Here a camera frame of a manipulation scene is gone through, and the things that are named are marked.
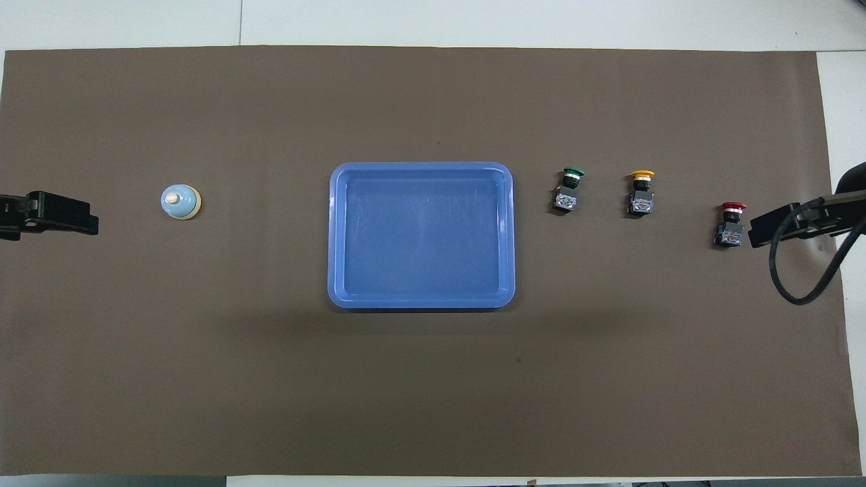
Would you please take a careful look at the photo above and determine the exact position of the green push button switch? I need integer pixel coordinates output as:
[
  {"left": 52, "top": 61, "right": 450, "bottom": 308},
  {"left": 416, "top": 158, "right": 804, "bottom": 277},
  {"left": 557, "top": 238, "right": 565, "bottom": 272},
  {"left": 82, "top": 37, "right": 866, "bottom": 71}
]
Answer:
[{"left": 551, "top": 166, "right": 587, "bottom": 215}]

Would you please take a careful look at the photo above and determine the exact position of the red push button switch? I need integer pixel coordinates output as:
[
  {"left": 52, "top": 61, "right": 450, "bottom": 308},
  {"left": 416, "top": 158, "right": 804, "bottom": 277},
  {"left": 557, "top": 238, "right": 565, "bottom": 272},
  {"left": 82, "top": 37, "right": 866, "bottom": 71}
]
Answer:
[{"left": 712, "top": 202, "right": 748, "bottom": 248}]

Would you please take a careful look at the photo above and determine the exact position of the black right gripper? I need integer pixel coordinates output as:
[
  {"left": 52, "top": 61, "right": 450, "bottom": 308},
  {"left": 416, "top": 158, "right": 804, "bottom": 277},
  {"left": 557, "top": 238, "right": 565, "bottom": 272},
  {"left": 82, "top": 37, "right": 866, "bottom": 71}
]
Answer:
[{"left": 750, "top": 191, "right": 866, "bottom": 249}]

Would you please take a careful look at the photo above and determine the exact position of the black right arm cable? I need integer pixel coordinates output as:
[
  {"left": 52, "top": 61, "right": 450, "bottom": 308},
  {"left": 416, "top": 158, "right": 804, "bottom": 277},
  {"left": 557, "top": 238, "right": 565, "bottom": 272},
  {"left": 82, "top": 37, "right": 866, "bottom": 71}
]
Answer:
[{"left": 769, "top": 203, "right": 866, "bottom": 306}]

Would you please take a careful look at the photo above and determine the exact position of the brown table mat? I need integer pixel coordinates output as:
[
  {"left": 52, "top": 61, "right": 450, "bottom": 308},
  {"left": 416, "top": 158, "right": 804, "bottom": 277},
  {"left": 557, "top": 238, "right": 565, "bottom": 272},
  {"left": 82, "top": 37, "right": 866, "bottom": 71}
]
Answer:
[{"left": 0, "top": 45, "right": 861, "bottom": 478}]

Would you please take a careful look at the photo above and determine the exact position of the light blue desk bell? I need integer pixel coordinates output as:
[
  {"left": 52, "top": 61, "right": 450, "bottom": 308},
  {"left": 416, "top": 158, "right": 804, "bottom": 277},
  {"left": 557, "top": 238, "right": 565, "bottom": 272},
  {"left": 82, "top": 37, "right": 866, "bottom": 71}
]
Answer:
[{"left": 160, "top": 184, "right": 202, "bottom": 221}]

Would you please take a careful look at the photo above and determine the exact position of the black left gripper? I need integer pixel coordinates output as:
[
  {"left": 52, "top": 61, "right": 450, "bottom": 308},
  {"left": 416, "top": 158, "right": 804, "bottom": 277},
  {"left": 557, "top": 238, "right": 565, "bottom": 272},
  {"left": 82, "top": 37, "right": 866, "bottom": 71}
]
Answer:
[{"left": 0, "top": 191, "right": 99, "bottom": 241}]

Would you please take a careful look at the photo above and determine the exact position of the yellow push button switch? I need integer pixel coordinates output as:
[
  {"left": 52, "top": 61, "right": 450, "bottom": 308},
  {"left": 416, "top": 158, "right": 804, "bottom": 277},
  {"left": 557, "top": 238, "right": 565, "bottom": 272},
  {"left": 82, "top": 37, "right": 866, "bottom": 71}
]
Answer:
[{"left": 625, "top": 169, "right": 656, "bottom": 217}]

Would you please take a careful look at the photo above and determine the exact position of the blue plastic tray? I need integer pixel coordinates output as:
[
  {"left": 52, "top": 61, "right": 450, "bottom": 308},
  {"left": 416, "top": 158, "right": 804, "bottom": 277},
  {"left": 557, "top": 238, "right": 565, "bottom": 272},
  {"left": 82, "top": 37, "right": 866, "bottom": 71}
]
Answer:
[{"left": 327, "top": 162, "right": 516, "bottom": 310}]

